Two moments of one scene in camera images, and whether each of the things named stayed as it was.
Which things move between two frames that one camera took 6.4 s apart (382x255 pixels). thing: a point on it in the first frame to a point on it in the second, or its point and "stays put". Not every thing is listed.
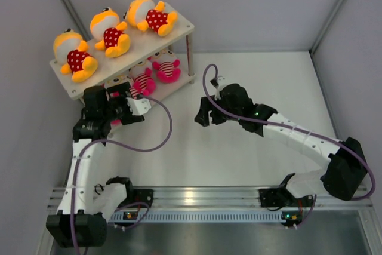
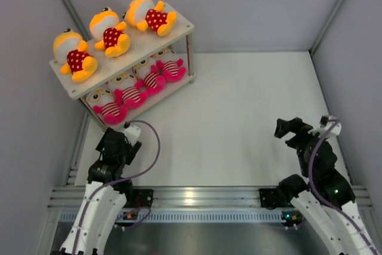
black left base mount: x=139 y=195 stays put
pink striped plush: x=142 y=82 to x=154 y=82
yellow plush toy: x=106 y=26 stays put
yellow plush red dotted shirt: x=70 y=48 stays put
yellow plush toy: x=143 y=12 stays put
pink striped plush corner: x=168 y=65 stays put
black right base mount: x=276 y=197 stays put
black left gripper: x=128 y=117 to x=131 y=151
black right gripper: x=203 y=117 to x=295 y=125
